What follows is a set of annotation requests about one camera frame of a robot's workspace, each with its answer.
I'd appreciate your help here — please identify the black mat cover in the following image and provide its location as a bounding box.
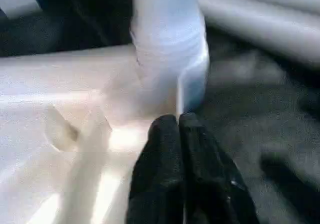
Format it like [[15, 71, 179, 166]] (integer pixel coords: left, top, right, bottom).
[[0, 0, 320, 224]]

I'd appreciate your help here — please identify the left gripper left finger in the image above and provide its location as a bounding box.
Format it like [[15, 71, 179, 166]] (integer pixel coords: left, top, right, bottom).
[[126, 114, 186, 224]]

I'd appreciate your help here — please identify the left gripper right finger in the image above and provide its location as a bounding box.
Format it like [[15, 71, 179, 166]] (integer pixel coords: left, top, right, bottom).
[[178, 112, 261, 224]]

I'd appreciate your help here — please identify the white plastic table top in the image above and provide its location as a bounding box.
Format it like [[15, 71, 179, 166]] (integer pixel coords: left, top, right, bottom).
[[0, 46, 211, 224]]

